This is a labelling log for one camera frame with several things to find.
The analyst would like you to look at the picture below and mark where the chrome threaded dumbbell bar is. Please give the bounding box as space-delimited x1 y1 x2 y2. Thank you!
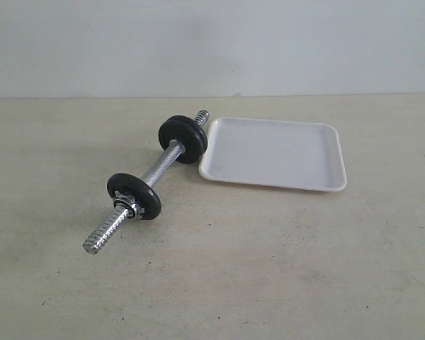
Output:
83 110 210 254

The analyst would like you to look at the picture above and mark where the chrome spin-lock collar nut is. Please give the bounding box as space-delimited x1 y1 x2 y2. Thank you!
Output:
113 193 144 219

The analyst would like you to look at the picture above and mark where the black weight plate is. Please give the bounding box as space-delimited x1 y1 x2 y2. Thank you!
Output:
166 115 210 157
106 173 162 220
157 120 203 165

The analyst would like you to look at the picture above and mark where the white plastic tray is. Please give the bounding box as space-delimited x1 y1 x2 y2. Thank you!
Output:
198 117 348 193

